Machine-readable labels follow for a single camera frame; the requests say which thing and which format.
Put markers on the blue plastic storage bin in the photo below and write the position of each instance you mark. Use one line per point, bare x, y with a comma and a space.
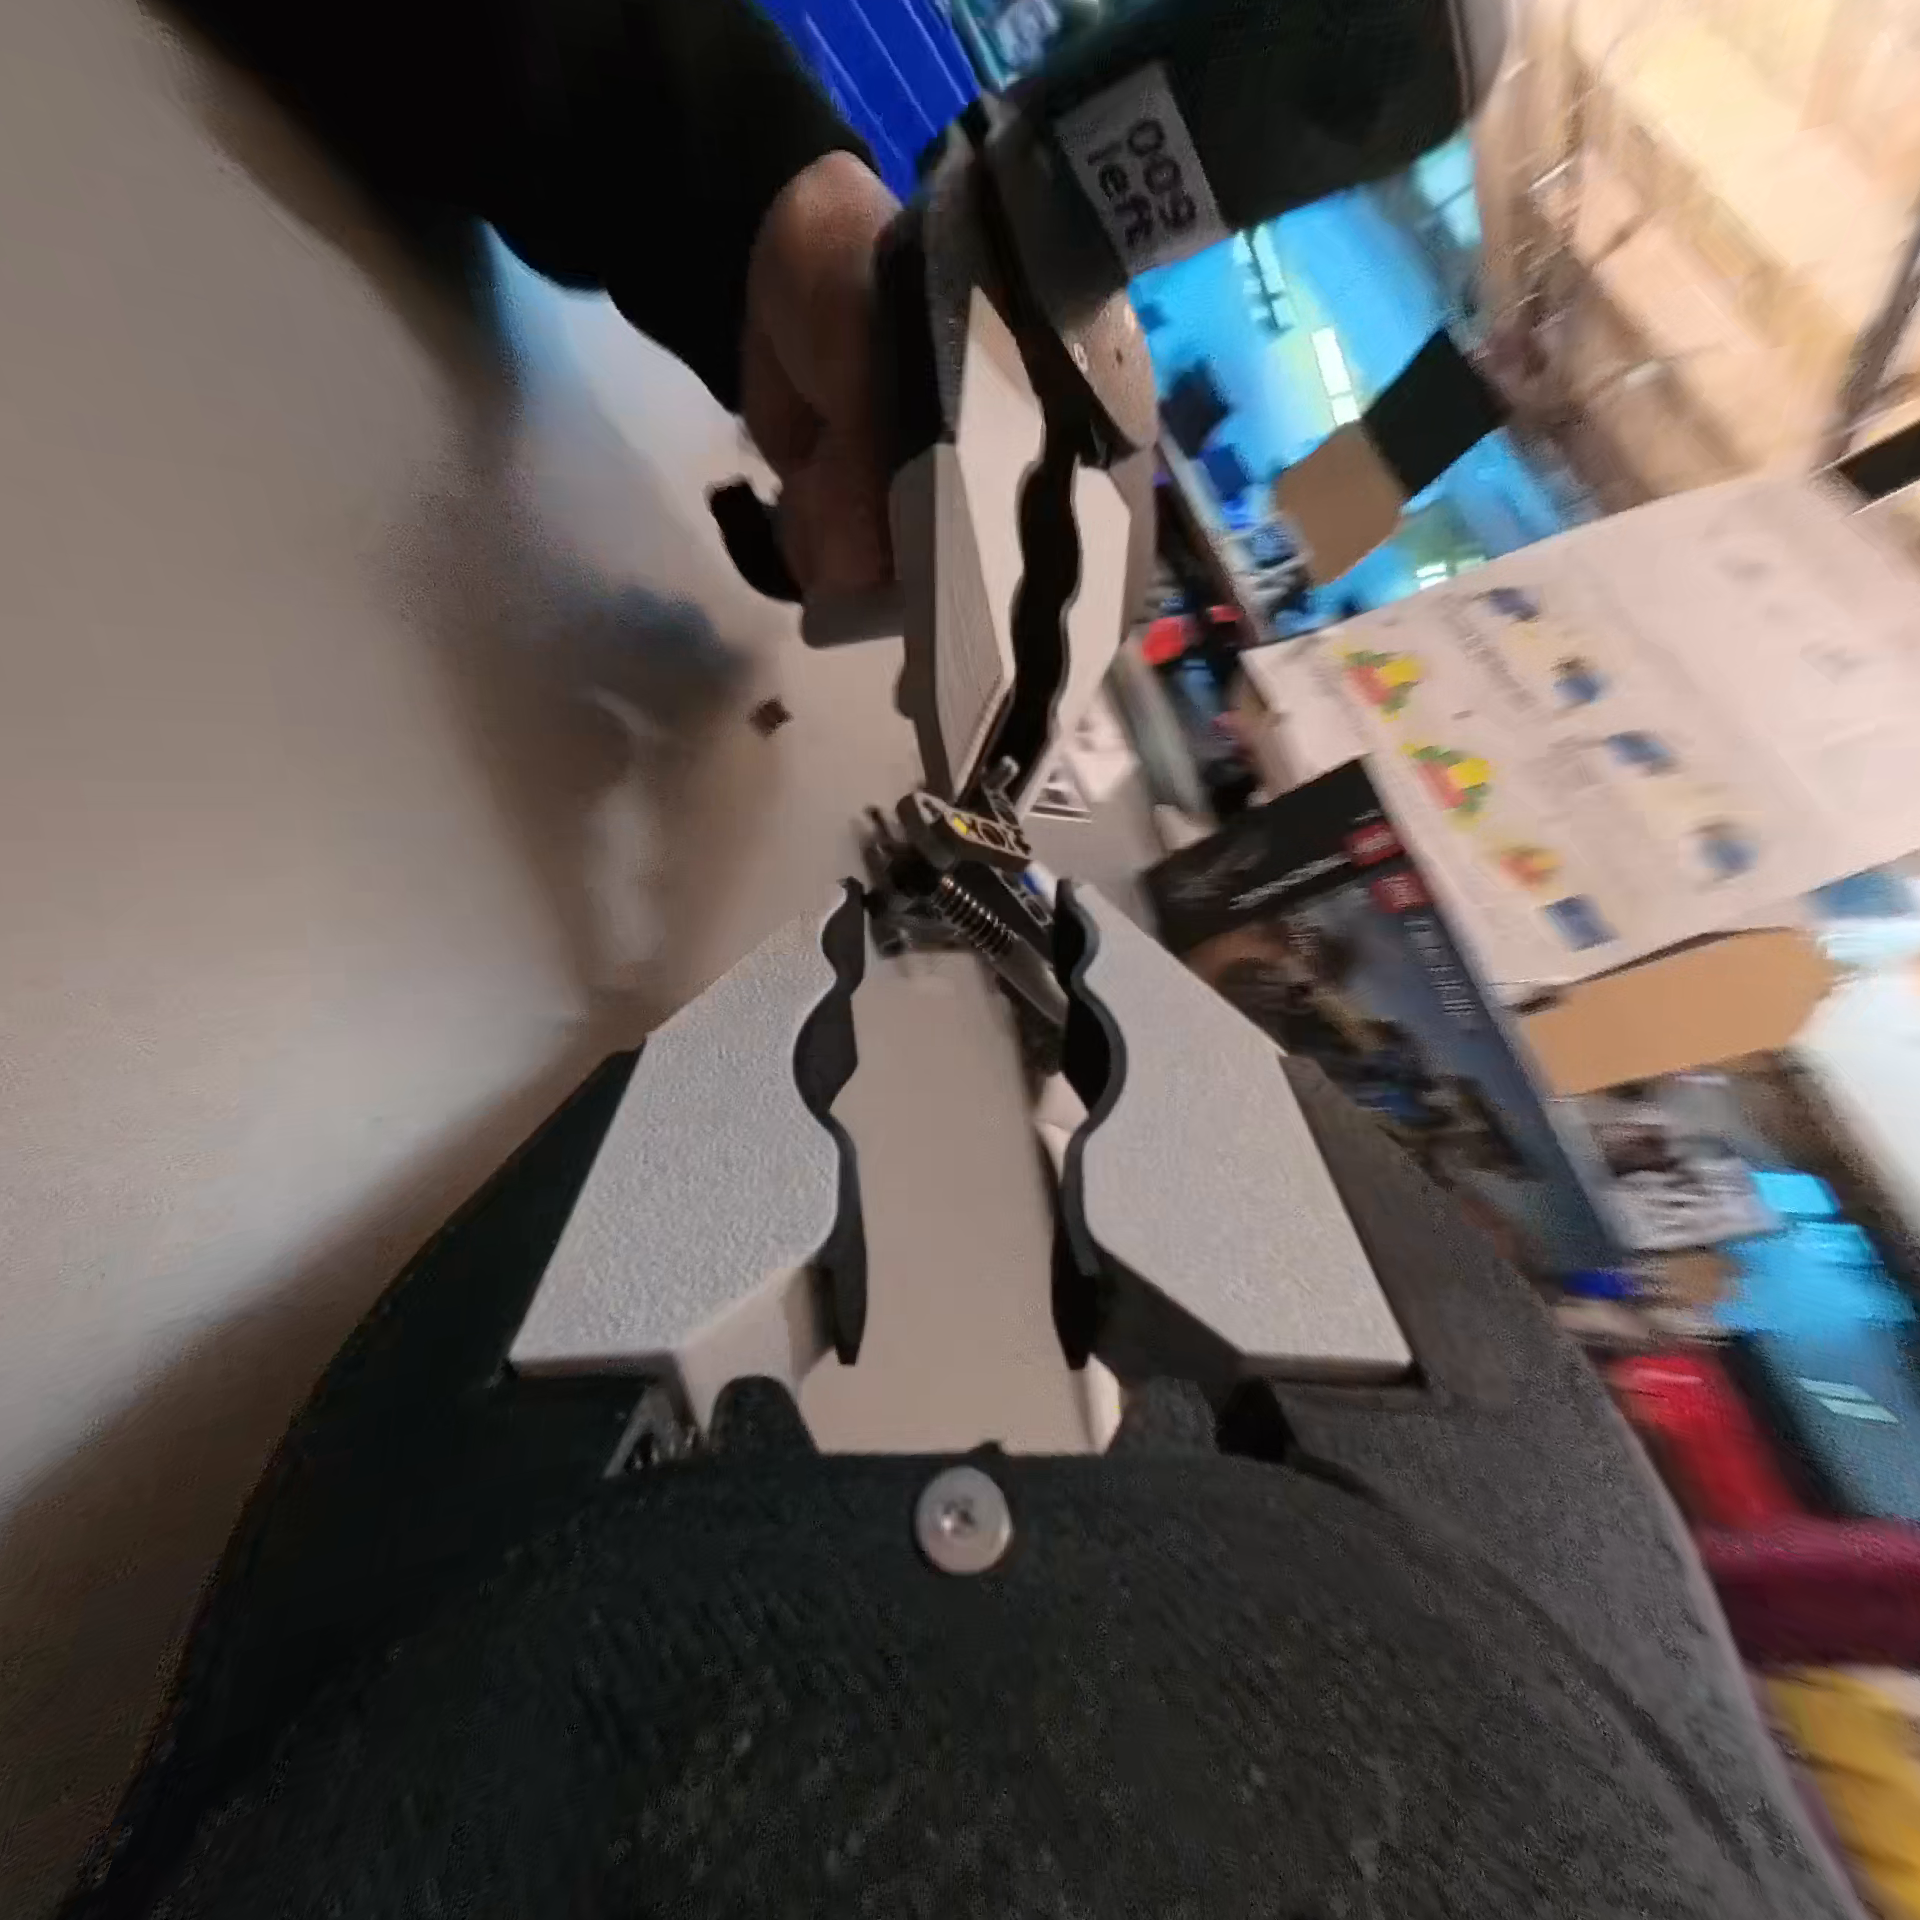
885, 74

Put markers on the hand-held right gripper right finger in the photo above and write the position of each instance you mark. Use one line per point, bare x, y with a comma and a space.
1248, 1200

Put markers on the red container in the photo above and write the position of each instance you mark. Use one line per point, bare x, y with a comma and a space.
1704, 1432

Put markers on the white instruction sheet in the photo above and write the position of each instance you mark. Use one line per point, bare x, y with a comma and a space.
1652, 720

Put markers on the person's left hand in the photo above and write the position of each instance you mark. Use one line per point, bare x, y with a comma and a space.
819, 377

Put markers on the lego set box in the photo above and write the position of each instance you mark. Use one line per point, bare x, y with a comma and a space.
1320, 960

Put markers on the yellow object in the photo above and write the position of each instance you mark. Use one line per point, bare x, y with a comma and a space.
1853, 1798

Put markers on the maroon bottle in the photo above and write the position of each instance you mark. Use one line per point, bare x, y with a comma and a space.
1816, 1590

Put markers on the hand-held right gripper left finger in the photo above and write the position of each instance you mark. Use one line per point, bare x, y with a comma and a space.
691, 1200

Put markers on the person's left forearm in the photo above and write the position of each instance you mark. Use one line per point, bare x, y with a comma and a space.
526, 119

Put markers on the grey lego suspension assembly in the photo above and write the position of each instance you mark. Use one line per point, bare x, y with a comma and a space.
962, 899

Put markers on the brown cardboard flap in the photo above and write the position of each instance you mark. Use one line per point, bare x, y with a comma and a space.
1338, 503

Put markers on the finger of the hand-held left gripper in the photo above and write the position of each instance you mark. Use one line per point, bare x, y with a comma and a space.
1109, 556
962, 570

